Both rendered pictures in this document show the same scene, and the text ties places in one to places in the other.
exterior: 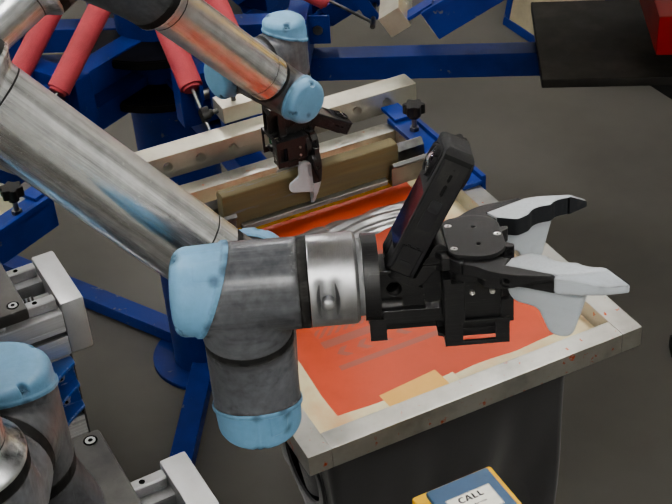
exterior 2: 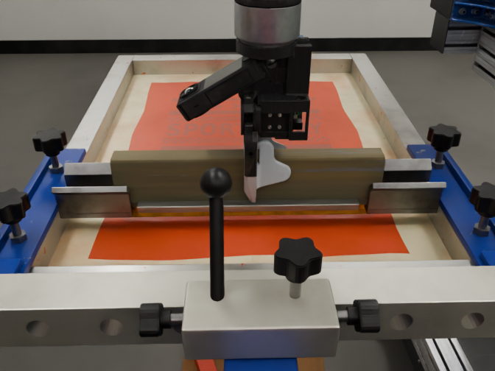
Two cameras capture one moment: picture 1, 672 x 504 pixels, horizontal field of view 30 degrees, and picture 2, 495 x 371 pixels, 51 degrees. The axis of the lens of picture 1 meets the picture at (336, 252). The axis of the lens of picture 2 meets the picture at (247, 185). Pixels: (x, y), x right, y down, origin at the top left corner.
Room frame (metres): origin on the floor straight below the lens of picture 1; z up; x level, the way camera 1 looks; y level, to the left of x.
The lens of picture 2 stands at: (2.52, 0.26, 1.39)
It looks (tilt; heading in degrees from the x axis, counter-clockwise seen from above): 32 degrees down; 202
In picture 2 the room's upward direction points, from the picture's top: straight up
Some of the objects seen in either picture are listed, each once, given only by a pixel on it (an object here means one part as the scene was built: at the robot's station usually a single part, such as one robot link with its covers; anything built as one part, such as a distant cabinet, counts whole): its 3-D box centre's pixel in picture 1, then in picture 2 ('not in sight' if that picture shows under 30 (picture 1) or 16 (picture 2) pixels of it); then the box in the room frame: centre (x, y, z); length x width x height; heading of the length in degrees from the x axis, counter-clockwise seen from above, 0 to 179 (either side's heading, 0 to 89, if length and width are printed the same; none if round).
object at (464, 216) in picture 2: not in sight; (452, 212); (1.87, 0.30, 0.97); 0.30 x 0.05 x 0.07; 24
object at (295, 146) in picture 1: (290, 128); (271, 88); (1.95, 0.06, 1.15); 0.09 x 0.08 x 0.12; 114
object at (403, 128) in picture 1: (434, 159); (43, 217); (2.09, -0.21, 0.97); 0.30 x 0.05 x 0.07; 24
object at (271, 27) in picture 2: not in sight; (267, 20); (1.95, 0.06, 1.23); 0.08 x 0.08 x 0.05
